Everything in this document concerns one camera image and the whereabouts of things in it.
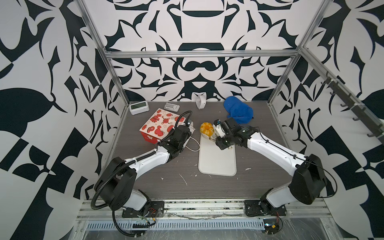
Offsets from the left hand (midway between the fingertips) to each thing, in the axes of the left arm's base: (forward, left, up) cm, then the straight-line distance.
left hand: (177, 126), depth 86 cm
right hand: (-8, -23, -3) cm, 25 cm away
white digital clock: (+26, +30, -12) cm, 41 cm away
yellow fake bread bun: (+4, -18, -8) cm, 20 cm away
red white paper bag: (+4, +11, -4) cm, 12 cm away
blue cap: (+23, -46, -16) cm, 54 cm away
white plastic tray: (-15, -20, -15) cm, 30 cm away
